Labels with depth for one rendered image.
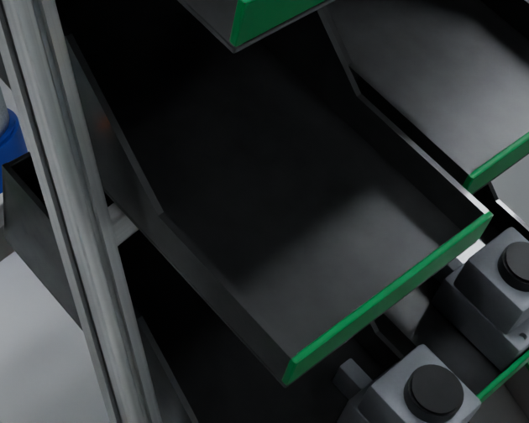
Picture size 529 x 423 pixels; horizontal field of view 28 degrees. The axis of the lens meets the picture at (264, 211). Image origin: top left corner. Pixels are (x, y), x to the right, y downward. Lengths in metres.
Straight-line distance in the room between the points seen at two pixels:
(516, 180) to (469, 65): 1.52
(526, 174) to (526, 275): 1.54
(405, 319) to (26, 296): 0.75
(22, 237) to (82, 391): 0.58
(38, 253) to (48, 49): 0.20
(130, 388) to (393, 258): 0.15
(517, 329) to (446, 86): 0.16
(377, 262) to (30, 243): 0.22
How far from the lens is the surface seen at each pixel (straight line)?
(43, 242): 0.60
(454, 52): 0.62
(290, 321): 0.47
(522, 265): 0.63
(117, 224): 0.49
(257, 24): 0.36
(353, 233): 0.50
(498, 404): 0.83
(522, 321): 0.65
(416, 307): 0.68
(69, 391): 1.20
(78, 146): 0.46
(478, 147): 0.57
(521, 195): 2.17
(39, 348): 1.26
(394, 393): 0.56
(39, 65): 0.43
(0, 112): 1.37
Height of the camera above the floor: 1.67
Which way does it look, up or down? 35 degrees down
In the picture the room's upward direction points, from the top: 8 degrees counter-clockwise
